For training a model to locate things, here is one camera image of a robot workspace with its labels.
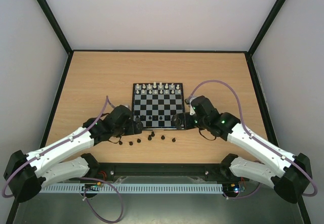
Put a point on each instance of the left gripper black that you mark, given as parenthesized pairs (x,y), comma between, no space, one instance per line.
(131,129)

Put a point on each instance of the black and white chessboard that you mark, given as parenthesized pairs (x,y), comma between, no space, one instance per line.
(156,105)

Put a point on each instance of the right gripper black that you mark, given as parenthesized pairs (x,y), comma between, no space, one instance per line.
(181,121)

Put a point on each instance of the black aluminium rail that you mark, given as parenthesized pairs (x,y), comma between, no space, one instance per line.
(217,172)

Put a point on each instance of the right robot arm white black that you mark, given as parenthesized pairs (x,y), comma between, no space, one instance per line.
(288,174)

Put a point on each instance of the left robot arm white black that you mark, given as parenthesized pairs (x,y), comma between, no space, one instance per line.
(27,174)

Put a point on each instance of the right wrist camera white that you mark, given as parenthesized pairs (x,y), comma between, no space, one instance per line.
(192,110)

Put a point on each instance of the light blue cable duct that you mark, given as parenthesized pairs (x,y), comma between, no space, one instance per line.
(135,188)

